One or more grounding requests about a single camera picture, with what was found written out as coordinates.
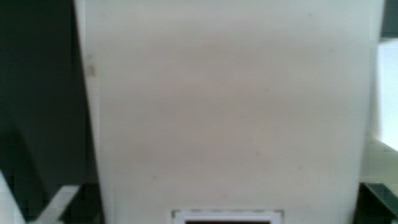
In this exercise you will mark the white cabinet top block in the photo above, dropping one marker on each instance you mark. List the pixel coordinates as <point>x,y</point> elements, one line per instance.
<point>227,84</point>

